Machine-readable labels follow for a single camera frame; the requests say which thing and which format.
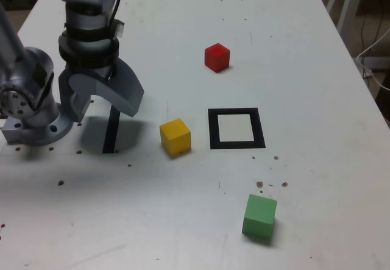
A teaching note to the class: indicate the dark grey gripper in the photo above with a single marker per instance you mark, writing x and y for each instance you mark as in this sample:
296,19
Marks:
91,70

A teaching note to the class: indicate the yellow cube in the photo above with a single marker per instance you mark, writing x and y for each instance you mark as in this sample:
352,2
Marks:
175,137

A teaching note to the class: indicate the red cube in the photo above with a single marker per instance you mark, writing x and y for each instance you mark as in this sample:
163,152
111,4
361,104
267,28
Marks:
216,58

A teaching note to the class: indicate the green cube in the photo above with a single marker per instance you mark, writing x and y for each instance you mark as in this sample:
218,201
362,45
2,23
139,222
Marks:
259,218

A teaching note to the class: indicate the black tape square outline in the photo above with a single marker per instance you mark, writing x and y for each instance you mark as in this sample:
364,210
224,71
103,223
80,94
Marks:
213,130

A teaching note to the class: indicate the black tape strip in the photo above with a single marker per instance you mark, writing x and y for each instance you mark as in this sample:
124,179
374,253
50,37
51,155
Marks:
109,136

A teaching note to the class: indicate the white furniture legs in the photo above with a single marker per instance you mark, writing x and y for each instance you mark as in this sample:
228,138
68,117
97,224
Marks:
347,5

